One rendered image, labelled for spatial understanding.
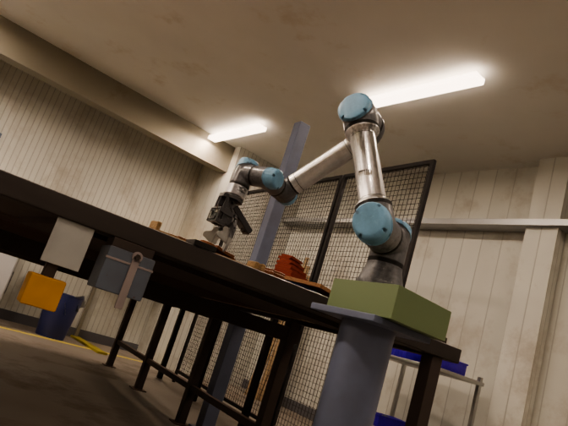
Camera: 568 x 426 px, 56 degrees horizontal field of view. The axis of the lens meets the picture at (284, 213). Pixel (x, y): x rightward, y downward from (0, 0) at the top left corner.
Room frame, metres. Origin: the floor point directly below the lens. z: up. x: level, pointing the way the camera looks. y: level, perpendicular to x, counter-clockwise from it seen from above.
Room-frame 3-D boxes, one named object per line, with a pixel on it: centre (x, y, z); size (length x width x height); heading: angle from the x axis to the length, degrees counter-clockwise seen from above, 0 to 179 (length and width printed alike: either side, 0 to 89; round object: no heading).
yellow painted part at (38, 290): (1.43, 0.54, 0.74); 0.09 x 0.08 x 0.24; 119
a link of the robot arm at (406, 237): (1.66, -0.35, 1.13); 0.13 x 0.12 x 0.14; 146
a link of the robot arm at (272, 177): (1.83, 0.09, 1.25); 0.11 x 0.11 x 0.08; 56
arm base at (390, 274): (1.66, -0.36, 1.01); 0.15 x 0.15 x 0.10
